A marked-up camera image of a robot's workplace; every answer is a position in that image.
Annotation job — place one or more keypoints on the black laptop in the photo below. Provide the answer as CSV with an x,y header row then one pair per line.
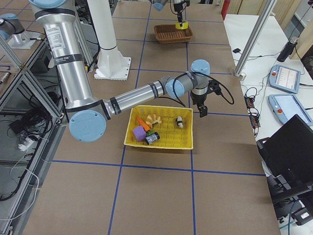
x,y
289,151

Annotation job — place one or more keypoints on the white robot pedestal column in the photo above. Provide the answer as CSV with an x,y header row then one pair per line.
x,y
111,65

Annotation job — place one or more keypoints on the black white panda figure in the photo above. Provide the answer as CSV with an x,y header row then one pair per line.
x,y
179,122

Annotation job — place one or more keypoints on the orange toy carrot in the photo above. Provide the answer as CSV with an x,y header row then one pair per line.
x,y
143,124

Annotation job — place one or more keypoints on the yellow tape roll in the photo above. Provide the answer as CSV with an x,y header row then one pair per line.
x,y
181,26

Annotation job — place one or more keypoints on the brown wicker basket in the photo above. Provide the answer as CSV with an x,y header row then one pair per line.
x,y
173,33

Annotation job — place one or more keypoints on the purple foam cube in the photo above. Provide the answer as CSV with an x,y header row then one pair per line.
x,y
139,133

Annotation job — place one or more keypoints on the aluminium frame post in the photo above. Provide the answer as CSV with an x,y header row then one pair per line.
x,y
259,25

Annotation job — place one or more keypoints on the small black puck device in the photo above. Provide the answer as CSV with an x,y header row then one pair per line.
x,y
237,50

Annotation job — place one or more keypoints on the yellow woven basket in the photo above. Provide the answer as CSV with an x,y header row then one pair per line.
x,y
171,137

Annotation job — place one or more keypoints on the lower blue teach pendant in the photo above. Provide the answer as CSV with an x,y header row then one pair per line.
x,y
285,106

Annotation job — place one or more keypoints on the dark blue small can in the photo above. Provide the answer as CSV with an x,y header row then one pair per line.
x,y
152,138

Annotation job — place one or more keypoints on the upper blue teach pendant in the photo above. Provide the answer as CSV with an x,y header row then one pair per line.
x,y
284,78

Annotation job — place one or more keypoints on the black water bottle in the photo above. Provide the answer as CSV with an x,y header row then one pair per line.
x,y
288,49

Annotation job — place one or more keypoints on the blue teach pendant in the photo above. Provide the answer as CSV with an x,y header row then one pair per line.
x,y
284,78
285,106

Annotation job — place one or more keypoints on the orange black usb hub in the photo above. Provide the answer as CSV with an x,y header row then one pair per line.
x,y
252,112

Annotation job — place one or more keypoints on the black power box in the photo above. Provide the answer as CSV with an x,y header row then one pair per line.
x,y
44,62

